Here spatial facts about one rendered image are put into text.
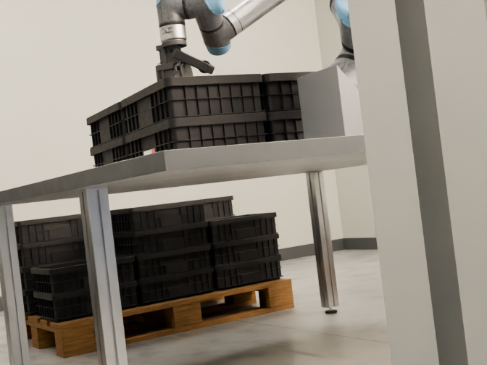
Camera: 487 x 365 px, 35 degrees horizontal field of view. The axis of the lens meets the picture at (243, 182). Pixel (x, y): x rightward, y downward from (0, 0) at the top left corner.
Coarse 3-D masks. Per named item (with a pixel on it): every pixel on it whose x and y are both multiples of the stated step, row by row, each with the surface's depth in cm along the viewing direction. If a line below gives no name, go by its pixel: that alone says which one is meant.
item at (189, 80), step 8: (160, 80) 207; (168, 80) 205; (176, 80) 205; (184, 80) 206; (192, 80) 208; (200, 80) 209; (208, 80) 210; (216, 80) 211; (224, 80) 212; (232, 80) 213; (240, 80) 214; (248, 80) 215; (256, 80) 216; (144, 88) 219; (152, 88) 213; (160, 88) 208; (128, 96) 232; (136, 96) 225; (144, 96) 219; (128, 104) 232
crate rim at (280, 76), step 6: (282, 72) 220; (288, 72) 221; (294, 72) 222; (300, 72) 223; (306, 72) 224; (264, 78) 219; (270, 78) 219; (276, 78) 219; (282, 78) 220; (288, 78) 221; (294, 78) 222
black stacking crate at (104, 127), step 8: (120, 112) 243; (104, 120) 259; (112, 120) 249; (120, 120) 243; (96, 128) 268; (104, 128) 257; (112, 128) 252; (120, 128) 243; (96, 136) 268; (104, 136) 258; (112, 136) 253; (120, 136) 242; (96, 144) 268
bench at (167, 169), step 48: (240, 144) 158; (288, 144) 164; (336, 144) 171; (0, 192) 251; (48, 192) 210; (96, 192) 202; (0, 240) 277; (96, 240) 200; (96, 288) 199; (336, 288) 356; (96, 336) 203
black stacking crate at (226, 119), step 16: (144, 128) 222; (160, 128) 211; (176, 128) 206; (192, 128) 208; (208, 128) 210; (224, 128) 211; (240, 128) 214; (256, 128) 217; (144, 144) 227; (160, 144) 214; (176, 144) 206; (192, 144) 208; (208, 144) 210; (224, 144) 212
